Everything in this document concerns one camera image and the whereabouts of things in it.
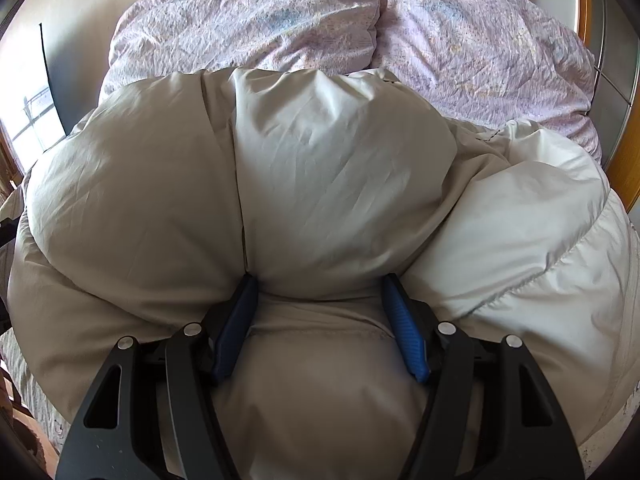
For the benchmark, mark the frosted glass door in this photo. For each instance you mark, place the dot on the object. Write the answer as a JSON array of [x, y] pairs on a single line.
[[617, 60]]

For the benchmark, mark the pink crinkled pillow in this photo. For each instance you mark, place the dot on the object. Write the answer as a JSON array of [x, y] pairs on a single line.
[[250, 20], [475, 50]]

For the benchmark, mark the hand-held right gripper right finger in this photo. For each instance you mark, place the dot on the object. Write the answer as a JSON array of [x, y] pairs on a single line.
[[405, 331]]

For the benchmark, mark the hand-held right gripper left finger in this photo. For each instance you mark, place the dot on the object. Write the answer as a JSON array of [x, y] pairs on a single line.
[[235, 326]]

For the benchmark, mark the white puffer jacket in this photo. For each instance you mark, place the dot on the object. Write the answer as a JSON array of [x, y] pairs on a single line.
[[325, 185]]

